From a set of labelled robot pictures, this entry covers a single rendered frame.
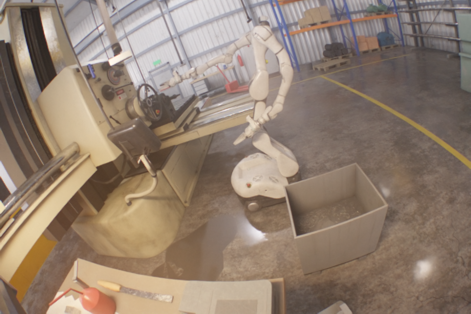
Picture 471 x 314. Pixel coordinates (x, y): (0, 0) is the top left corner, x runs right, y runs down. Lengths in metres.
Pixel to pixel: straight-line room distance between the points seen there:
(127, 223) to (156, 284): 1.32
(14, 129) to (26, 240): 0.93
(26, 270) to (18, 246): 2.26
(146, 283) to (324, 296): 1.11
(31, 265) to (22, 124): 2.34
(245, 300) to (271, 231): 1.39
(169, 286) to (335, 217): 1.08
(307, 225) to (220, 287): 1.02
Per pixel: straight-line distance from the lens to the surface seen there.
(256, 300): 0.42
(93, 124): 1.63
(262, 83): 1.52
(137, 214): 1.89
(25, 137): 2.03
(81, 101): 1.64
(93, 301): 0.67
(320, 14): 8.43
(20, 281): 3.77
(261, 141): 1.66
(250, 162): 2.04
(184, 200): 2.48
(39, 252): 3.80
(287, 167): 1.83
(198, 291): 0.48
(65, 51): 2.67
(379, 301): 1.49
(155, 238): 2.06
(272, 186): 1.74
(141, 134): 1.12
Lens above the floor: 1.41
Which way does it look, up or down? 23 degrees down
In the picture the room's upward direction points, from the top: 21 degrees counter-clockwise
